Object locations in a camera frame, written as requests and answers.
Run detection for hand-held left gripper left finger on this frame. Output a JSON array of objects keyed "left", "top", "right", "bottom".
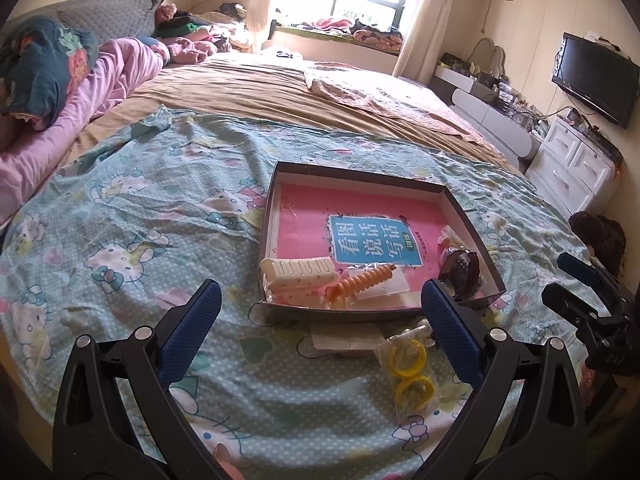
[{"left": 52, "top": 279, "right": 246, "bottom": 480}]

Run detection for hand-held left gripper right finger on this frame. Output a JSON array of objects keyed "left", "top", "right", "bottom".
[{"left": 420, "top": 279, "right": 588, "bottom": 480}]

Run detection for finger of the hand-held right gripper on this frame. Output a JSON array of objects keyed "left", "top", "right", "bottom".
[
  {"left": 542, "top": 282, "right": 617, "bottom": 332},
  {"left": 557, "top": 252, "right": 632, "bottom": 317}
]

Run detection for dark patterned accessory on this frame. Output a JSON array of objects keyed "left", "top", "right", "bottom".
[{"left": 450, "top": 252, "right": 485, "bottom": 303}]

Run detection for yellow bracelets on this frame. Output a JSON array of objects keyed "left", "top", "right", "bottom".
[{"left": 375, "top": 330, "right": 443, "bottom": 411}]

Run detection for dark brown hair clip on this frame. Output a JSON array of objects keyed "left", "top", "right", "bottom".
[{"left": 439, "top": 246, "right": 476, "bottom": 286}]

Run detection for orange spiral hair tie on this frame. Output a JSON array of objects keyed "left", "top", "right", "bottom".
[{"left": 325, "top": 265, "right": 411, "bottom": 311}]

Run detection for cream hair clip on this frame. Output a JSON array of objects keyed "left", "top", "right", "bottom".
[{"left": 260, "top": 256, "right": 338, "bottom": 293}]

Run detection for dark shallow cardboard box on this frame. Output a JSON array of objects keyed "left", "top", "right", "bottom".
[{"left": 257, "top": 161, "right": 507, "bottom": 318}]

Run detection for dark fluffy object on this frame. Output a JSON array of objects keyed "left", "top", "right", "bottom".
[{"left": 567, "top": 211, "right": 628, "bottom": 281}]

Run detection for pearl hair accessory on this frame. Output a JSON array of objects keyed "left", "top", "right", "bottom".
[{"left": 395, "top": 321, "right": 435, "bottom": 348}]

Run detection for small clear plastic packet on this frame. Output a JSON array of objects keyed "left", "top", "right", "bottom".
[{"left": 437, "top": 225, "right": 468, "bottom": 253}]

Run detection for white drawer dresser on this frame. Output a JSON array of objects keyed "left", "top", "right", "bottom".
[{"left": 525, "top": 112, "right": 626, "bottom": 216}]

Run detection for cartoon cat print blanket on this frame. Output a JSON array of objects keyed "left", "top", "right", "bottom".
[{"left": 0, "top": 105, "right": 616, "bottom": 480}]

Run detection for white earring card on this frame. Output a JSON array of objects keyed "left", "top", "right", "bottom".
[{"left": 309, "top": 321, "right": 386, "bottom": 356}]

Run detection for pink book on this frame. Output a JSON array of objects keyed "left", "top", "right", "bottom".
[{"left": 270, "top": 182, "right": 463, "bottom": 308}]

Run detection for white grey vanity table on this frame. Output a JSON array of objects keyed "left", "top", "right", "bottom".
[{"left": 432, "top": 62, "right": 543, "bottom": 161}]

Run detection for row of cosmetics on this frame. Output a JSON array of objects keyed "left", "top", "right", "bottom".
[{"left": 440, "top": 52, "right": 548, "bottom": 126}]

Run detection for black television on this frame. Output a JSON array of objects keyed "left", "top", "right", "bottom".
[{"left": 551, "top": 32, "right": 640, "bottom": 129}]

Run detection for vanity mirror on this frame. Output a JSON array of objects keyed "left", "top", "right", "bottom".
[{"left": 470, "top": 37, "right": 507, "bottom": 78}]

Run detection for tan bedsheet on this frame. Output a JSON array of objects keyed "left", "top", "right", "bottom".
[{"left": 60, "top": 52, "right": 521, "bottom": 171}]

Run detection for pale floral cloth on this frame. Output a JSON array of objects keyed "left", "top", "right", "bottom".
[{"left": 304, "top": 62, "right": 466, "bottom": 136}]

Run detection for pink quilt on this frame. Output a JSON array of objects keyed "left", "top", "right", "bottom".
[{"left": 0, "top": 37, "right": 171, "bottom": 226}]

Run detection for pink plush toy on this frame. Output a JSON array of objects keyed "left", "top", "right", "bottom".
[{"left": 165, "top": 37, "right": 218, "bottom": 66}]

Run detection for cream curtain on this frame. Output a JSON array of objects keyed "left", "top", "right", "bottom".
[
  {"left": 248, "top": 0, "right": 286, "bottom": 50},
  {"left": 392, "top": 0, "right": 453, "bottom": 81}
]

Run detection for pile of clothes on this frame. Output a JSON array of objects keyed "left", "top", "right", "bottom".
[{"left": 157, "top": 2, "right": 258, "bottom": 53}]

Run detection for clothes on window seat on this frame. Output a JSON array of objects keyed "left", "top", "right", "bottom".
[{"left": 300, "top": 15, "right": 403, "bottom": 53}]

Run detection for dark floral blanket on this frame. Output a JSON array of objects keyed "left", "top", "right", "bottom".
[{"left": 0, "top": 15, "right": 101, "bottom": 131}]

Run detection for grey quilted headboard cushion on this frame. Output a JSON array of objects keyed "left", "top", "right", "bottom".
[{"left": 0, "top": 0, "right": 163, "bottom": 43}]

